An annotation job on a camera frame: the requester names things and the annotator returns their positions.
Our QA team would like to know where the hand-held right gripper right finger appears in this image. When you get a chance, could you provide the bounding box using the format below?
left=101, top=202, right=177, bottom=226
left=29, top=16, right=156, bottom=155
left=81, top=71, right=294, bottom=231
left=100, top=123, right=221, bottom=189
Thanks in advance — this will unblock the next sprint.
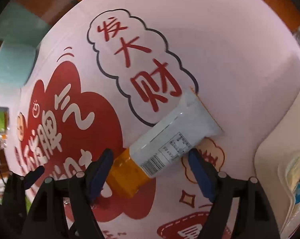
left=188, top=148, right=281, bottom=239

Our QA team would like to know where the blue and yellow snack packet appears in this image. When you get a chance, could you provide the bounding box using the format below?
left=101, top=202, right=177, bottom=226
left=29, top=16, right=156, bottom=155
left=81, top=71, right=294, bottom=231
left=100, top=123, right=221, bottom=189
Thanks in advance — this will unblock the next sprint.
left=278, top=152, right=300, bottom=205

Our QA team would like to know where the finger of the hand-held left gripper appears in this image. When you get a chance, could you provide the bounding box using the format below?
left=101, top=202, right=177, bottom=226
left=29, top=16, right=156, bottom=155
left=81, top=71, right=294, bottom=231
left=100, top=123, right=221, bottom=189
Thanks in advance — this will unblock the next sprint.
left=3, top=166, right=45, bottom=229

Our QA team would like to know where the teal canister with wooden lid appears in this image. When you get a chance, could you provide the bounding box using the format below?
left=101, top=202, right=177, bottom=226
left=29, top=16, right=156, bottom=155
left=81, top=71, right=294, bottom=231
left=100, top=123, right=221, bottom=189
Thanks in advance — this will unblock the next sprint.
left=0, top=40, right=38, bottom=88

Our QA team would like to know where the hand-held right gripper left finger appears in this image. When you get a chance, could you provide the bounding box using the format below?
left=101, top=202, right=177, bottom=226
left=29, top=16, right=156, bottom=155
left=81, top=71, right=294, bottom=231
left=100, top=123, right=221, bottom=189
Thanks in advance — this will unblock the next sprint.
left=22, top=148, right=114, bottom=239

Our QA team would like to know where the white and orange snack packet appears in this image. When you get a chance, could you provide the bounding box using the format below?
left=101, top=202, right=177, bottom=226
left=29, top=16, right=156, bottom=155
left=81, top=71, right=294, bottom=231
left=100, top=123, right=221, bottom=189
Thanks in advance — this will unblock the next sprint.
left=106, top=88, right=223, bottom=200

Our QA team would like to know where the white plastic storage bin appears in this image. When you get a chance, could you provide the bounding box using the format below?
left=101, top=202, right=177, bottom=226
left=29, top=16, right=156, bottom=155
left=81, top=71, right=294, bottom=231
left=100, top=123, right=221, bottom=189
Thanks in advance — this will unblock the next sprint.
left=254, top=80, right=300, bottom=239

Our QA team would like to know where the pink printed table cover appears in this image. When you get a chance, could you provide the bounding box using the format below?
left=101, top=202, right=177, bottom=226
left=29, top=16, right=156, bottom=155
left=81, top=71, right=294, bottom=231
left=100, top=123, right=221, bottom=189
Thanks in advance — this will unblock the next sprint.
left=3, top=0, right=300, bottom=239

